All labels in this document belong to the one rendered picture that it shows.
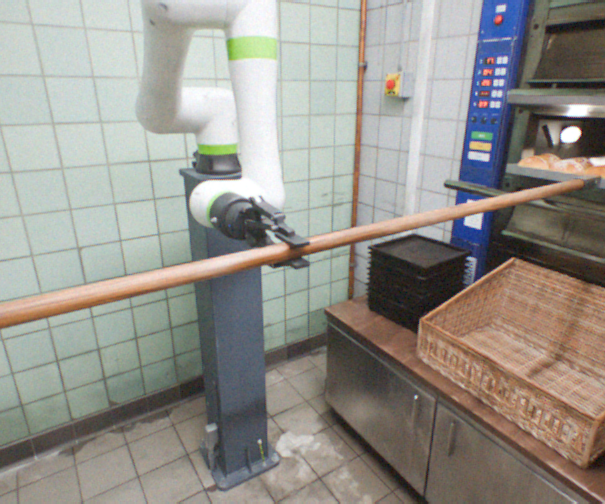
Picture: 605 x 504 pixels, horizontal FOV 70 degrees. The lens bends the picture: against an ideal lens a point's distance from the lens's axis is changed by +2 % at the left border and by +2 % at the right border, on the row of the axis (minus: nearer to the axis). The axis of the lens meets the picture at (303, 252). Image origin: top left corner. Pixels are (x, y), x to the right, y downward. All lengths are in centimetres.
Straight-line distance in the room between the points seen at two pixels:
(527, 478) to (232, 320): 97
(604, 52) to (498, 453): 120
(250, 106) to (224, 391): 103
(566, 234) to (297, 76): 128
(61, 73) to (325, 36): 111
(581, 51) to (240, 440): 177
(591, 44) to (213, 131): 116
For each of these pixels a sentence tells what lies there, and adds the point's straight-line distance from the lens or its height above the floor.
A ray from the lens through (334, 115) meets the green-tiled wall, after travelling 224.
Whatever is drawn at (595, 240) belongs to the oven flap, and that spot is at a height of 99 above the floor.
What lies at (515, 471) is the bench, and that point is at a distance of 142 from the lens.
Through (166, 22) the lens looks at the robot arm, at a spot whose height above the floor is 157.
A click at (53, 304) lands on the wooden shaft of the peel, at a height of 120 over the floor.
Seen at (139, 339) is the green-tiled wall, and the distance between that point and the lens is 209.
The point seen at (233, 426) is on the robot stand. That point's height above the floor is 25.
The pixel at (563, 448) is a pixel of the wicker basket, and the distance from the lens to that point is 135.
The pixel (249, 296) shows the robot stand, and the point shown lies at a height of 77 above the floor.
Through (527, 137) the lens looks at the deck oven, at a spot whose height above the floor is 128.
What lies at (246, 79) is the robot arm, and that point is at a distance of 103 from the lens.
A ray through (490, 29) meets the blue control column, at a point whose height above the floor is 163.
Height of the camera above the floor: 145
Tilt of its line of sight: 21 degrees down
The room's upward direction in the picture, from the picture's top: straight up
